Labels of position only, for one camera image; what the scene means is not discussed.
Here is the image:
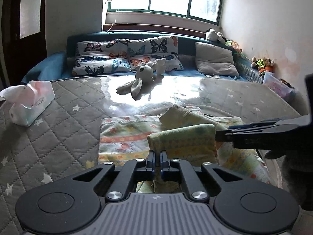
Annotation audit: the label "colourful patterned child garment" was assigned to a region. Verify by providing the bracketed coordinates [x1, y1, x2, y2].
[98, 105, 275, 185]

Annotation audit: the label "clear plastic storage box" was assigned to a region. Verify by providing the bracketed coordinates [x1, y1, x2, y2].
[263, 72, 294, 100]

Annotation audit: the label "brown orange plush toys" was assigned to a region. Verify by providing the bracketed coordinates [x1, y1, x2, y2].
[251, 57, 275, 75]

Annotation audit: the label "grey cushion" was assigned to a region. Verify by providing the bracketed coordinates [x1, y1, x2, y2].
[195, 42, 239, 77]

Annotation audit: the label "pink green plush toy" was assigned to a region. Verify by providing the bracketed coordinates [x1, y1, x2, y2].
[226, 40, 242, 54]

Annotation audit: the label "black white plush toy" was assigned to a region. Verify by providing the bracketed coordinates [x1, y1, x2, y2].
[205, 28, 227, 44]

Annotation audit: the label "white plush bunny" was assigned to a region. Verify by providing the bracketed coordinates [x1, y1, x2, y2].
[116, 58, 166, 100]

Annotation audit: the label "tissue pack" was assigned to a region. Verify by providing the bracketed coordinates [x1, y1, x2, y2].
[1, 81, 55, 127]

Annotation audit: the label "butterfly print pillow left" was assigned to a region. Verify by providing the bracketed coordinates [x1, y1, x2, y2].
[72, 39, 132, 76]

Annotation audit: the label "butterfly print pillow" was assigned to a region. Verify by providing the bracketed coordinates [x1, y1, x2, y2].
[127, 36, 184, 72]
[72, 39, 132, 76]

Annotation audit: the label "blue sofa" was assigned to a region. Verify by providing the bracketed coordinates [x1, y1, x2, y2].
[21, 31, 264, 84]

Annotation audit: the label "butterfly print pillow right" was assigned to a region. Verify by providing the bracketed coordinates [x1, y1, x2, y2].
[127, 36, 184, 72]

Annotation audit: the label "dark wooden door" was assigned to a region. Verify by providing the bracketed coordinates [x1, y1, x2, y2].
[1, 0, 47, 85]

